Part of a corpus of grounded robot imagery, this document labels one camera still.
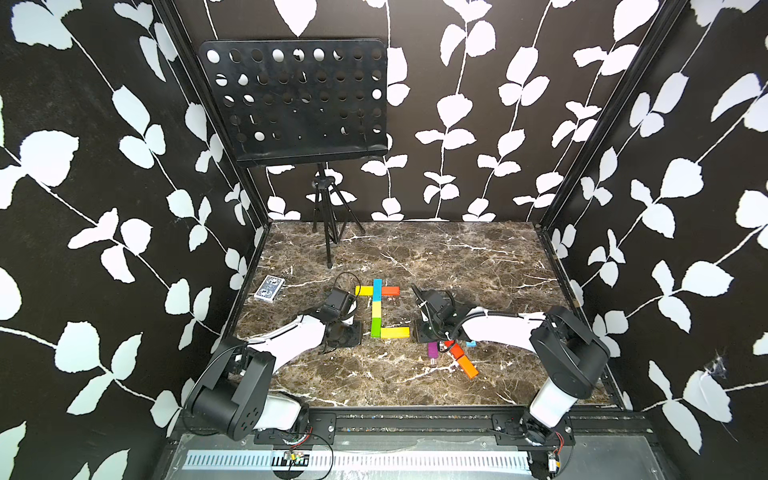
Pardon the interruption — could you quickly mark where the long yellow block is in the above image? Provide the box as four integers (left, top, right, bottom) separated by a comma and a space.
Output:
380, 327, 410, 339

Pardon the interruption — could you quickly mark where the teal block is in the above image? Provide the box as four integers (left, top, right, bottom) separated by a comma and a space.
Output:
372, 279, 383, 302

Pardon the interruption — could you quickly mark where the red-orange block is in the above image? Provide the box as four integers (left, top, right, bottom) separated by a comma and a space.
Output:
382, 286, 400, 297

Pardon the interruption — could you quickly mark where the green block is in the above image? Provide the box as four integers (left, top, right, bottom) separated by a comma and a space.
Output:
370, 317, 382, 338

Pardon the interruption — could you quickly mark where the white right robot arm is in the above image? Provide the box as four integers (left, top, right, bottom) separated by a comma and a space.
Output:
411, 285, 610, 446

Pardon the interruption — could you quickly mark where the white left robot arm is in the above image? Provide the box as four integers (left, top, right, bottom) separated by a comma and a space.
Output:
183, 287, 362, 441

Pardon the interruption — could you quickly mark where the purple block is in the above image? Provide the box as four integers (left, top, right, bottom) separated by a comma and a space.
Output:
427, 342, 440, 367

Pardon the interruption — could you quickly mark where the red block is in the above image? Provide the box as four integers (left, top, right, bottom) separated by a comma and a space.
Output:
444, 341, 465, 361

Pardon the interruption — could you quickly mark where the orange block front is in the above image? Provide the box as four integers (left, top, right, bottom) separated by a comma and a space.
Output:
457, 356, 479, 379

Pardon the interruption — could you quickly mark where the white perforated strip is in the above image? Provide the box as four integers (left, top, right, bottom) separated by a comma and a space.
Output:
182, 450, 530, 474

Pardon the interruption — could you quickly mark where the black music stand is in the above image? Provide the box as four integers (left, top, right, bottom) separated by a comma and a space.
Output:
198, 38, 389, 247

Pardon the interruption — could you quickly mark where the black front rail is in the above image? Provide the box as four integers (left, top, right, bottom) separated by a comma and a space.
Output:
170, 407, 655, 448

